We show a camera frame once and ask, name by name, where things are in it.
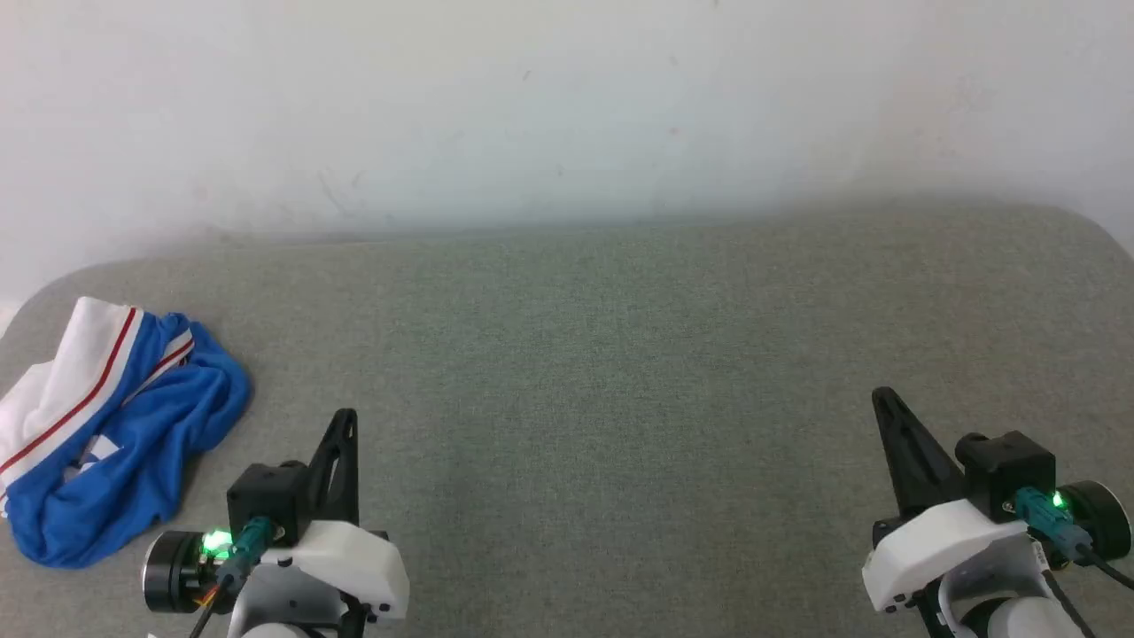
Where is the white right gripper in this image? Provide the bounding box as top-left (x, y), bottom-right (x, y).
top-left (862, 386), bottom-right (1133, 615)

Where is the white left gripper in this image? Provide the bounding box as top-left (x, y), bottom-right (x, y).
top-left (142, 408), bottom-right (411, 638)

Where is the blue and white jersey shirt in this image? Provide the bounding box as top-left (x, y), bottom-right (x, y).
top-left (0, 296), bottom-right (252, 570)

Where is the grey fabric sofa seat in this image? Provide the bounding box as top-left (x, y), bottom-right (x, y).
top-left (0, 204), bottom-right (1134, 638)

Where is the teal plug left camera cable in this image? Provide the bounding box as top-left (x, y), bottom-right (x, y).
top-left (188, 517), bottom-right (278, 638)

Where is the teal plug camera cable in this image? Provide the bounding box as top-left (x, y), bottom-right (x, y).
top-left (1013, 486), bottom-right (1134, 591)
top-left (188, 517), bottom-right (278, 638)

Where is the teal plug right camera cable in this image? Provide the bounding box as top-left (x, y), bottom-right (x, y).
top-left (1013, 486), bottom-right (1134, 591)

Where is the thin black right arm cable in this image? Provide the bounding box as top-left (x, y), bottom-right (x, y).
top-left (1038, 569), bottom-right (1101, 638)

